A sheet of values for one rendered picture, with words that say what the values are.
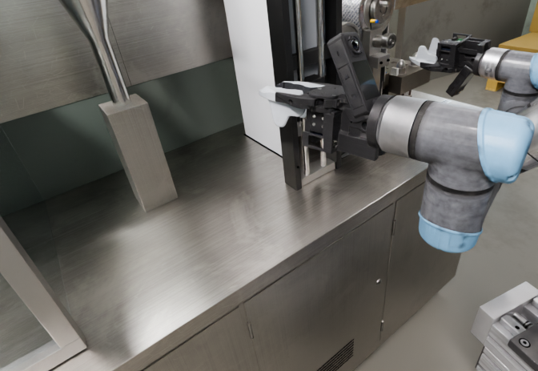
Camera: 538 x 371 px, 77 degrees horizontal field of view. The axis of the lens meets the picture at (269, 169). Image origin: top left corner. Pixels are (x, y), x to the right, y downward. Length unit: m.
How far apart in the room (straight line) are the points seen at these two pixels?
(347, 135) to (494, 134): 0.18
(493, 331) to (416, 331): 0.88
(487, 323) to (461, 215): 0.43
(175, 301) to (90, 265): 0.24
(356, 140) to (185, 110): 0.76
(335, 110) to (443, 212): 0.19
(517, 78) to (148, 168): 0.90
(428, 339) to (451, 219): 1.27
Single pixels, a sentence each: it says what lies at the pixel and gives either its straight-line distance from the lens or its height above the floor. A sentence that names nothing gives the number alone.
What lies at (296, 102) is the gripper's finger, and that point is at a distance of 0.49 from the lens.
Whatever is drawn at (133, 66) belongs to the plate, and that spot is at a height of 1.19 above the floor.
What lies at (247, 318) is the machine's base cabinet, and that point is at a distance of 0.81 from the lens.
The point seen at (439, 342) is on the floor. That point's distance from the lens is 1.72.
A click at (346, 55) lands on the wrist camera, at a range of 0.48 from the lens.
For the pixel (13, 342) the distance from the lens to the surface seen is 0.68.
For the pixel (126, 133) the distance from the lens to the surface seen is 0.83.
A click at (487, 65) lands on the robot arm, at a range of 1.03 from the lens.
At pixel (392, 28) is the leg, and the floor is 1.00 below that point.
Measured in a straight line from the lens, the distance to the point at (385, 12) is 1.11.
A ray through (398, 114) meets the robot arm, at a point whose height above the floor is 1.24.
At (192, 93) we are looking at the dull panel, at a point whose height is 1.06.
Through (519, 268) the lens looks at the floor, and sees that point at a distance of 2.11.
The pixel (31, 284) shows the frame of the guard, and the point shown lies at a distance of 0.60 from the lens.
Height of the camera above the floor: 1.43
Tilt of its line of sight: 33 degrees down
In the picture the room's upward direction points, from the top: 8 degrees counter-clockwise
